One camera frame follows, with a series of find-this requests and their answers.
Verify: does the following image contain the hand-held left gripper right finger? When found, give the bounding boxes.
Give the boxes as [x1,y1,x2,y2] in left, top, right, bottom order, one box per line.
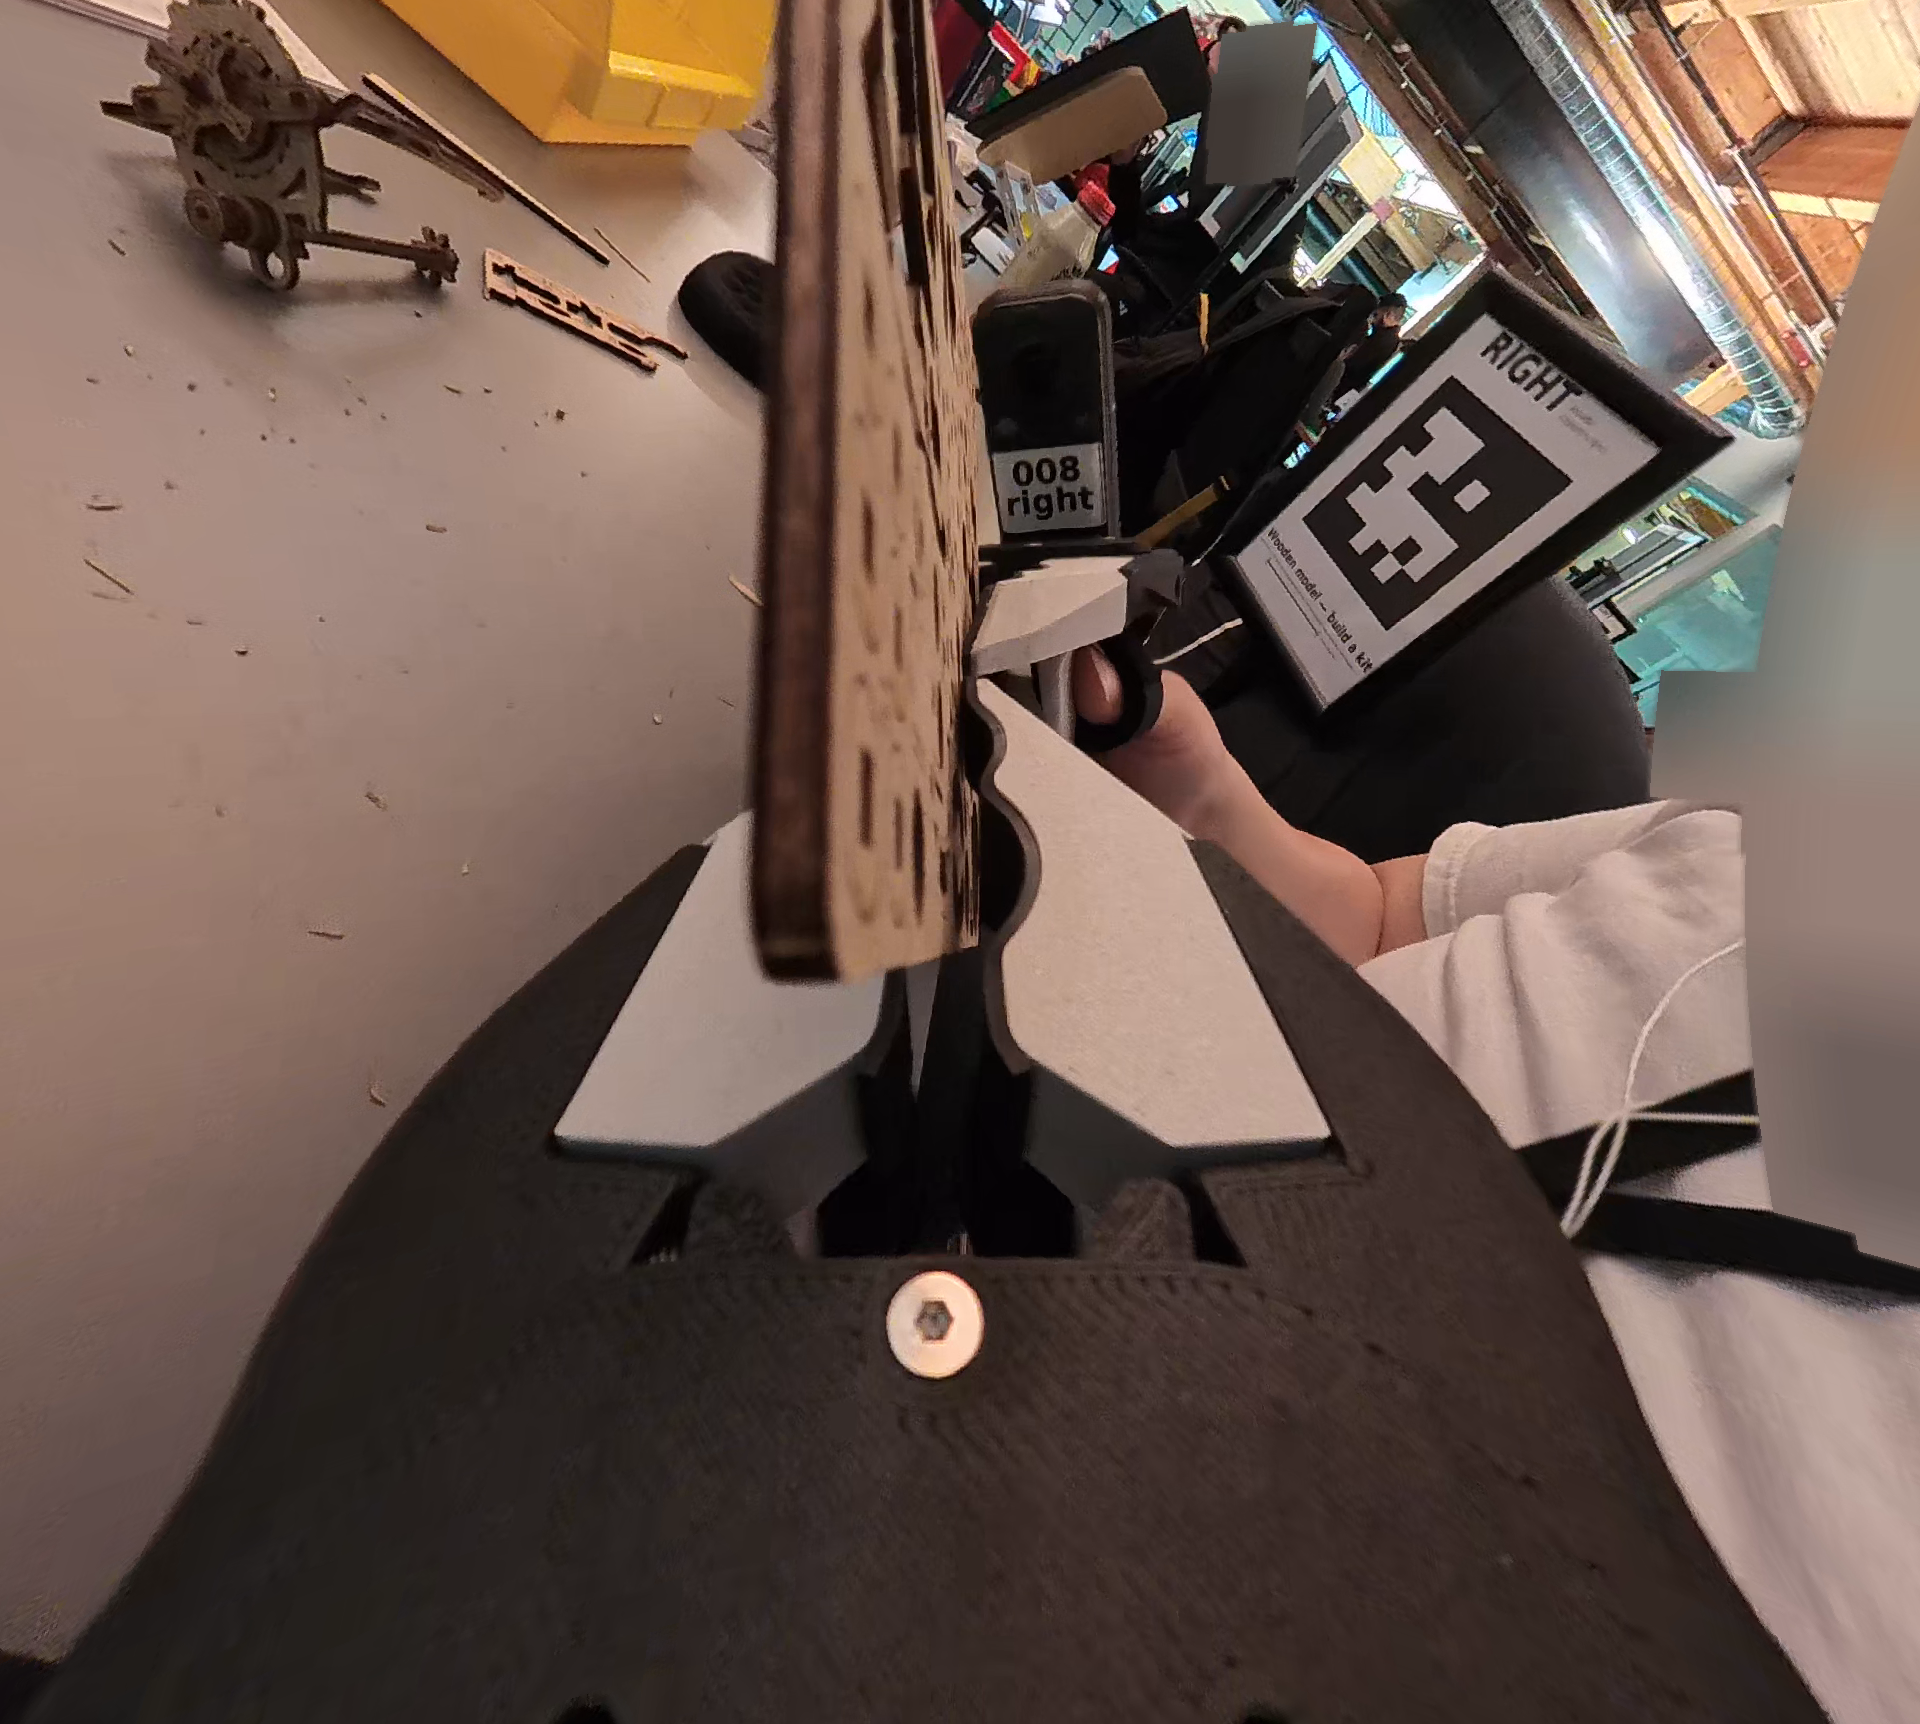
[961,677,1339,1216]

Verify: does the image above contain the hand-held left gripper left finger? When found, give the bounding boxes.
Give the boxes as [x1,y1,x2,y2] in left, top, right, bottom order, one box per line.
[553,808,910,1224]

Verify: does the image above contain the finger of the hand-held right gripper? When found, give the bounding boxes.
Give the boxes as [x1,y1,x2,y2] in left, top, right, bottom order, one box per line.
[972,553,1140,740]

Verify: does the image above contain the large laser-cut wooden parts sheet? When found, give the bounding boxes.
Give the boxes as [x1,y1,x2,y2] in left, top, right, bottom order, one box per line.
[750,0,993,983]

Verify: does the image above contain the person's right forearm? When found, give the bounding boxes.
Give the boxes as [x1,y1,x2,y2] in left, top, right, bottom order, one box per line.
[1200,778,1450,967]

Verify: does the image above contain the person's right hand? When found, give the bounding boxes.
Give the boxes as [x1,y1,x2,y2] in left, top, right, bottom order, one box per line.
[1080,648,1263,860]

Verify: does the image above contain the person in white shirt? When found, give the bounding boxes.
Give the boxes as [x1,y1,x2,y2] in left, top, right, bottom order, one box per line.
[1357,800,1920,1724]

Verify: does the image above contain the black mesh cushion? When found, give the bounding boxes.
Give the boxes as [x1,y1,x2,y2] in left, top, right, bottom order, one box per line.
[674,250,782,393]

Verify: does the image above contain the rounded wooden board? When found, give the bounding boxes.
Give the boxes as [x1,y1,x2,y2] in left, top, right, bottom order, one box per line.
[972,61,1176,183]

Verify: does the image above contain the thin wooden strip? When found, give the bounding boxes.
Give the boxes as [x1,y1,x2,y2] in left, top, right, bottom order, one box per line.
[361,70,615,265]

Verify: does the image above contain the dark wooden gear assembly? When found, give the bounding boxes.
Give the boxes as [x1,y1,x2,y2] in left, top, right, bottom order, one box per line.
[103,0,461,293]

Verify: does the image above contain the silver ventilation duct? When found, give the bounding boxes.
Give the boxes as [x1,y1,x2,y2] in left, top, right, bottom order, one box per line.
[1357,0,1824,436]

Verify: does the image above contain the white string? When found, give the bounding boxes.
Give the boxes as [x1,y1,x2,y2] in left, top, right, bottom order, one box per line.
[1560,935,1764,1237]

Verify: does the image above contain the black strap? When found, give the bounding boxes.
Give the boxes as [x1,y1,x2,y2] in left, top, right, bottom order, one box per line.
[1514,1070,1920,1305]

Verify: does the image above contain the narrow wooden offcut frame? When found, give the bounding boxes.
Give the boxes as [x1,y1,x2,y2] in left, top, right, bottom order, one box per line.
[480,248,691,376]

